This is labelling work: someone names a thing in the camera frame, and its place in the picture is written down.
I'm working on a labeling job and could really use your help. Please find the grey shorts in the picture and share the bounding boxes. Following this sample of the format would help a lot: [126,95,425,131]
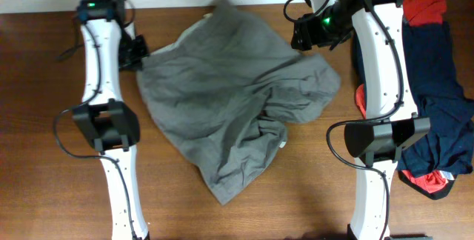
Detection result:
[137,0,341,204]

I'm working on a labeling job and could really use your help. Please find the navy blue garment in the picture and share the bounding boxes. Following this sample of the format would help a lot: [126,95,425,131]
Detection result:
[351,21,474,179]

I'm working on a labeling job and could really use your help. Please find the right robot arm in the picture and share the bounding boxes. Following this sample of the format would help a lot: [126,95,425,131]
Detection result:
[291,0,430,240]

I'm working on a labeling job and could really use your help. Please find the red and black garment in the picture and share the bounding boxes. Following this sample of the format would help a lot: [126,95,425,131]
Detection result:
[351,0,455,200]

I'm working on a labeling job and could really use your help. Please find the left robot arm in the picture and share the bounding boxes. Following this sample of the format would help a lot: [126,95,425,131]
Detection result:
[72,0,150,239]

